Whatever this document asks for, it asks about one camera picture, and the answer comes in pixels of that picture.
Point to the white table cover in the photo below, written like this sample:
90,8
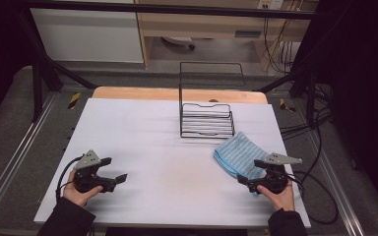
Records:
160,157

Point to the black metal frame strut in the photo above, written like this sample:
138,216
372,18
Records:
37,88
311,95

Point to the white cabinet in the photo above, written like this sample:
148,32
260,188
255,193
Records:
88,36

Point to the yellow black tape strip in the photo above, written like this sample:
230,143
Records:
74,100
287,105

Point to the black metal crossbar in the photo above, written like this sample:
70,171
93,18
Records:
177,8

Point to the white power socket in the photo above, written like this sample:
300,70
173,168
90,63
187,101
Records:
270,4

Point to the aluminium floor rail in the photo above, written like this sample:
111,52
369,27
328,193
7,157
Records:
338,193
16,154

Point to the light wooden desk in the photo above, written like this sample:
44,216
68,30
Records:
210,23

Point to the person's right hand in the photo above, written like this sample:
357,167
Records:
280,200

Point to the blue striped towel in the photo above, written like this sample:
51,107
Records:
239,154

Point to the person's left hand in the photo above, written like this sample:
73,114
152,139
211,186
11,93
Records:
75,196

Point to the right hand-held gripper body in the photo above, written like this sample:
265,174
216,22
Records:
275,178

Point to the office chair base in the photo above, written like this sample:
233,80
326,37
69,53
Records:
178,41

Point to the black curtain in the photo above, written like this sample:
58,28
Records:
0,49
364,82

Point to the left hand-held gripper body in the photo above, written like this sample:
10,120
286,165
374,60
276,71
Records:
84,178

